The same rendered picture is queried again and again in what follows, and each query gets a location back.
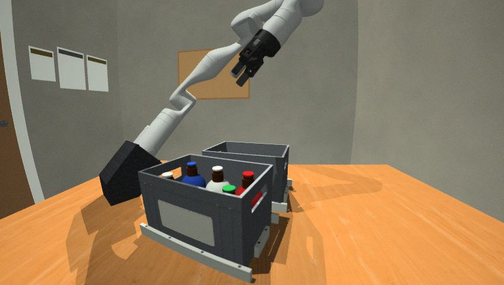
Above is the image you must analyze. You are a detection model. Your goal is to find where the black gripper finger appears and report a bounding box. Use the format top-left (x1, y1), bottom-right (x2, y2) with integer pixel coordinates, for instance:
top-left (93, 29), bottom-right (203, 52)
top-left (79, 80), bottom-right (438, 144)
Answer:
top-left (230, 37), bottom-right (263, 78)
top-left (236, 59), bottom-right (264, 87)

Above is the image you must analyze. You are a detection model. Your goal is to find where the red bottle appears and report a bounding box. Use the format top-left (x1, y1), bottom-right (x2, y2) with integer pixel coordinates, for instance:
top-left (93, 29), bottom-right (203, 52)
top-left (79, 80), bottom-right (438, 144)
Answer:
top-left (236, 172), bottom-right (263, 208)

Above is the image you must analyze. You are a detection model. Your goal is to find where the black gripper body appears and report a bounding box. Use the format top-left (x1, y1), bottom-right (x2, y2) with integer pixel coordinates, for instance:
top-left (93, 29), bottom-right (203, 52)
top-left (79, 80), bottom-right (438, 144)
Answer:
top-left (249, 29), bottom-right (281, 68)

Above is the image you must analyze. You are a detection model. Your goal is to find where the dark grey plastic crate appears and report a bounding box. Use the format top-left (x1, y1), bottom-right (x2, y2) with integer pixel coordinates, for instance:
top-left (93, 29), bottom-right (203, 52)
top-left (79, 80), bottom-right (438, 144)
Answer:
top-left (142, 154), bottom-right (273, 267)
top-left (210, 141), bottom-right (289, 202)

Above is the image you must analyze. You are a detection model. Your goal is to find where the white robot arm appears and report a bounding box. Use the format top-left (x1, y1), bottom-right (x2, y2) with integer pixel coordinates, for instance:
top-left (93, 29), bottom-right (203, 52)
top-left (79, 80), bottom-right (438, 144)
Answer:
top-left (134, 0), bottom-right (324, 156)

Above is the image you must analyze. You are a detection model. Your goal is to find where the white bottle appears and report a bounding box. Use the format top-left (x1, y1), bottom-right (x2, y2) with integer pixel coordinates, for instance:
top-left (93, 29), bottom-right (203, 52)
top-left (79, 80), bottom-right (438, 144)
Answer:
top-left (206, 166), bottom-right (230, 192)
top-left (162, 172), bottom-right (174, 180)

